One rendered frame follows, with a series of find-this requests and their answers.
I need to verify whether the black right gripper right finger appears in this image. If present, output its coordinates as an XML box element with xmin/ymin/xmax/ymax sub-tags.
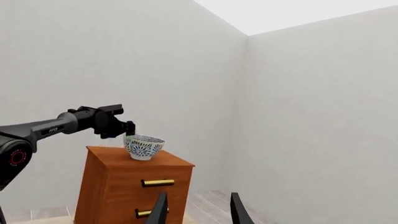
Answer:
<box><xmin>230</xmin><ymin>192</ymin><xmax>252</xmax><ymax>224</ymax></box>

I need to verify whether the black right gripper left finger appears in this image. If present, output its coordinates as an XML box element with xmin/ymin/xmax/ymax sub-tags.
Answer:
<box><xmin>146</xmin><ymin>192</ymin><xmax>170</xmax><ymax>224</ymax></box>

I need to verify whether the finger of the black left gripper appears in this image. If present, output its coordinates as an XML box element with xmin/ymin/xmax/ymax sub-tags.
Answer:
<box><xmin>126</xmin><ymin>120</ymin><xmax>137</xmax><ymax>137</ymax></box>

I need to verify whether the blue patterned white bowl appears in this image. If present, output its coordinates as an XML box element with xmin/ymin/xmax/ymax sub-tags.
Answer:
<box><xmin>123</xmin><ymin>133</ymin><xmax>167</xmax><ymax>162</ymax></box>

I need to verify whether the wooden cabinet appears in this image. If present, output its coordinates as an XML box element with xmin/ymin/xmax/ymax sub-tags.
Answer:
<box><xmin>73</xmin><ymin>146</ymin><xmax>196</xmax><ymax>224</ymax></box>

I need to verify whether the brass drawer handle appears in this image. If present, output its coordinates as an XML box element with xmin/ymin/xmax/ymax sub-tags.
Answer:
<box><xmin>141</xmin><ymin>178</ymin><xmax>175</xmax><ymax>189</ymax></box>
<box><xmin>134</xmin><ymin>205</ymin><xmax>170</xmax><ymax>220</ymax></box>

